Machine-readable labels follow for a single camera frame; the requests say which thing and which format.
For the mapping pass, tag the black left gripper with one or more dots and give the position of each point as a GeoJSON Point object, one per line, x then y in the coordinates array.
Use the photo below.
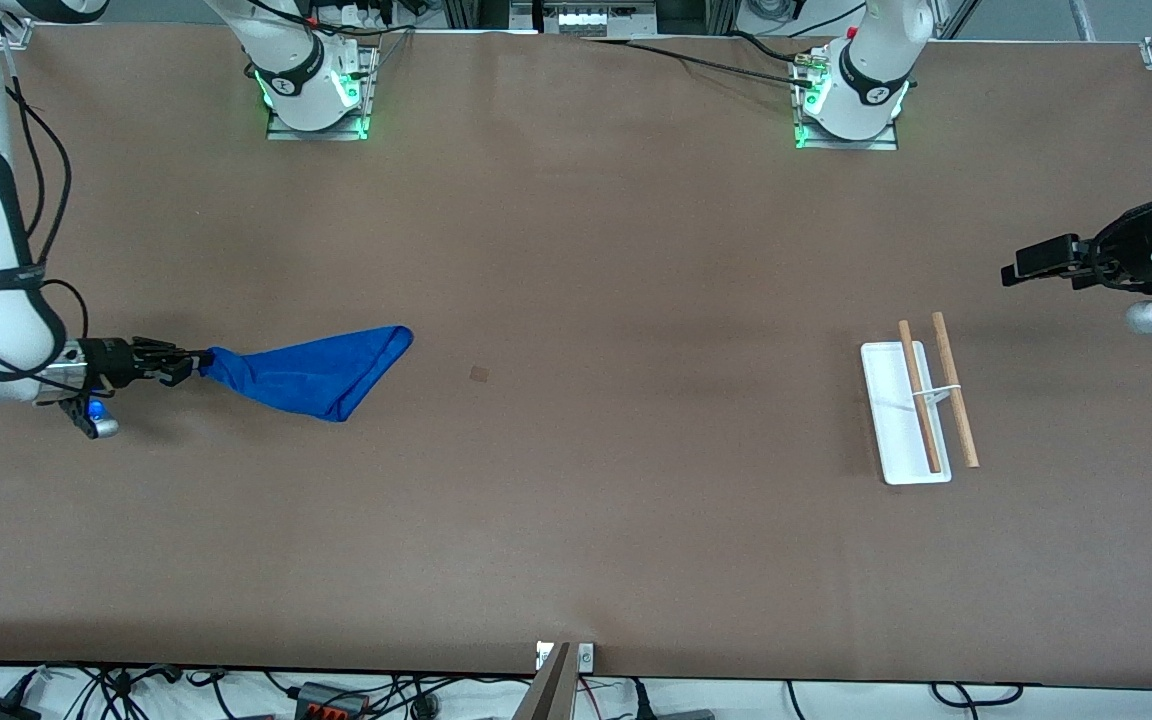
{"type": "Point", "coordinates": [1122, 247]}

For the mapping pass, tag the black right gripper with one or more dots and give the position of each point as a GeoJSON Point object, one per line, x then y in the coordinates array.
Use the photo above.
{"type": "Point", "coordinates": [108, 361]}

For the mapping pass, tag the blue towel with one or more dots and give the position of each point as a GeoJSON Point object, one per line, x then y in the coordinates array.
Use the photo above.
{"type": "Point", "coordinates": [316, 375]}

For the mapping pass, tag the wooden rack rod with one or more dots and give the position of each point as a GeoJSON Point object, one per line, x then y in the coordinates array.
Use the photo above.
{"type": "Point", "coordinates": [911, 360]}
{"type": "Point", "coordinates": [966, 440]}

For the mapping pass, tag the white rectangular tray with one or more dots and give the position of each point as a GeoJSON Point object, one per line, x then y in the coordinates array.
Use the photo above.
{"type": "Point", "coordinates": [891, 430]}

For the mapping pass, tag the black orange connector box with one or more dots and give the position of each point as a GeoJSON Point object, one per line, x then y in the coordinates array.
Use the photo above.
{"type": "Point", "coordinates": [331, 705]}

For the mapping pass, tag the grey metal beam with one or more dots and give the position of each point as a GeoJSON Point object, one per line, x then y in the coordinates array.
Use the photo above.
{"type": "Point", "coordinates": [548, 695]}

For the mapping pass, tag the white power strip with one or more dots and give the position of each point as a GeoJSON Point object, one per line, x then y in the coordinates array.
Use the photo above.
{"type": "Point", "coordinates": [586, 20]}

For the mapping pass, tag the small metal bracket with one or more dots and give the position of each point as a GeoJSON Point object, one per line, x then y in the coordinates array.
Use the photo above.
{"type": "Point", "coordinates": [586, 657]}

